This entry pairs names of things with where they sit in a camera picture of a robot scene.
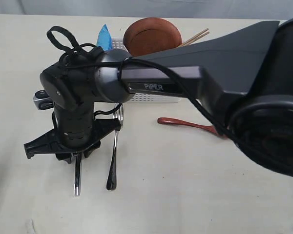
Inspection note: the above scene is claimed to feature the brown wooden bowl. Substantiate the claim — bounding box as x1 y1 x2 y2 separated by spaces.
123 18 182 57

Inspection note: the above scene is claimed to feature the white perforated plastic basket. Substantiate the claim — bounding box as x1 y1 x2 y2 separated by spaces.
112 38 181 103

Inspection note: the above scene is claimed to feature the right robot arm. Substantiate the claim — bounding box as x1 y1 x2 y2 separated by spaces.
24 19 293 177

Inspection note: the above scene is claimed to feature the lower wooden chopstick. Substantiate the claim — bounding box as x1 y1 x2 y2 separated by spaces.
183 31 209 46

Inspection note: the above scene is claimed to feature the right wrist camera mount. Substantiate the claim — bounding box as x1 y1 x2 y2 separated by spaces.
33 90 53 110

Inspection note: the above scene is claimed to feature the upper wooden chopstick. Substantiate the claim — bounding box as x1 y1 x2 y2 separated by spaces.
179 28 209 47

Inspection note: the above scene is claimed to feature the wooden chopstick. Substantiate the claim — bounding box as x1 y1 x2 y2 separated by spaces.
179 28 209 47
183 31 209 46

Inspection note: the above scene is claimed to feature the brown wooden spoon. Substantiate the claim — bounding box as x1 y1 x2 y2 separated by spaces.
157 117 228 139

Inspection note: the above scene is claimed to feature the silver table knife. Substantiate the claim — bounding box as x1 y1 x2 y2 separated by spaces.
73 153 82 196

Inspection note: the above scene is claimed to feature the silver metal fork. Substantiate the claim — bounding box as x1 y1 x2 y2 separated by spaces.
106 104 124 191

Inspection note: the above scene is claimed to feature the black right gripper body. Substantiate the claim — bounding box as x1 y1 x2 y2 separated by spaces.
24 118 121 159

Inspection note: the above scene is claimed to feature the blue snack bag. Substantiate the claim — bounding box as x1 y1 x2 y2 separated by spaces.
96 24 113 51

